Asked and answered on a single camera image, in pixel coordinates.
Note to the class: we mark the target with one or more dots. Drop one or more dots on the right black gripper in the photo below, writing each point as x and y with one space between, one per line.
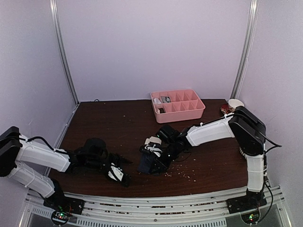
163 166

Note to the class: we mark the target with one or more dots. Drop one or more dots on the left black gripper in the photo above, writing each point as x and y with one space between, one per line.
117 159

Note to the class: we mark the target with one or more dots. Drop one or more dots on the navy and cream underwear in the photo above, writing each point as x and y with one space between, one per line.
146 160

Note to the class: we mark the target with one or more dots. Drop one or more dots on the pink divided organizer box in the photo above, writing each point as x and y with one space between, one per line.
185 105

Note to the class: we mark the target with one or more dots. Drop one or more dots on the grey boxer briefs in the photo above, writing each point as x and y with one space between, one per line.
165 99

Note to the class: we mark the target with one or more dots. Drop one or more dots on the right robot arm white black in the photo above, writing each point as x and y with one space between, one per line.
244 127

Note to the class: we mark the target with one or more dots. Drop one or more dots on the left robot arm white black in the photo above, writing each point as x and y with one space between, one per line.
16 150

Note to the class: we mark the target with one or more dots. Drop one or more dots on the black item in box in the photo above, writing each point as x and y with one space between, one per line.
161 110

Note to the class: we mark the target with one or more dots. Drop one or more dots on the white rolled item in box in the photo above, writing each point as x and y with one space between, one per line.
156 101

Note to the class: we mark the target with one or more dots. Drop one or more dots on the red patterned saucer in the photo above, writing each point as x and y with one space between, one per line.
227 109

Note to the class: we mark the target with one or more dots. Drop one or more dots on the striped grey white cup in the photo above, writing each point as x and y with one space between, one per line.
242 152

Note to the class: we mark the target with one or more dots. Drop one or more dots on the white ceramic bowl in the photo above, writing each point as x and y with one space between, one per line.
234 103

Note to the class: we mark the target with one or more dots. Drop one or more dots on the left round controller board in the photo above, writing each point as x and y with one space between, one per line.
60 217

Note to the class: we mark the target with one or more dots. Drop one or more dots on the round controller board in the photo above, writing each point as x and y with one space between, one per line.
250 218
60 217

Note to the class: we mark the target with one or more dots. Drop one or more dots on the right round controller board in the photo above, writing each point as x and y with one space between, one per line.
250 218

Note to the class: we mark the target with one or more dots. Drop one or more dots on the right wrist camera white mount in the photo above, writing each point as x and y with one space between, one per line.
151 149

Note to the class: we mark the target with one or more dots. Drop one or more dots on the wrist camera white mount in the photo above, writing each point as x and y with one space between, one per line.
116 173
151 149

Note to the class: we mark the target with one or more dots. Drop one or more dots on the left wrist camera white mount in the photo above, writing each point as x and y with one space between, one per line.
116 173

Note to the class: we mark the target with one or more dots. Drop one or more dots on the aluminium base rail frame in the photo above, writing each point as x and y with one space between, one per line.
198 210

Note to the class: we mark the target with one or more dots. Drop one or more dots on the left aluminium corner post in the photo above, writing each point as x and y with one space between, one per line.
62 52

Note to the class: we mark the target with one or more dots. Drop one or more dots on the aluminium corner post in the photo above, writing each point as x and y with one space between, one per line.
248 40
62 52

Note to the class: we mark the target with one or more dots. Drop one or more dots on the right aluminium corner post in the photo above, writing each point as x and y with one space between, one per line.
248 40

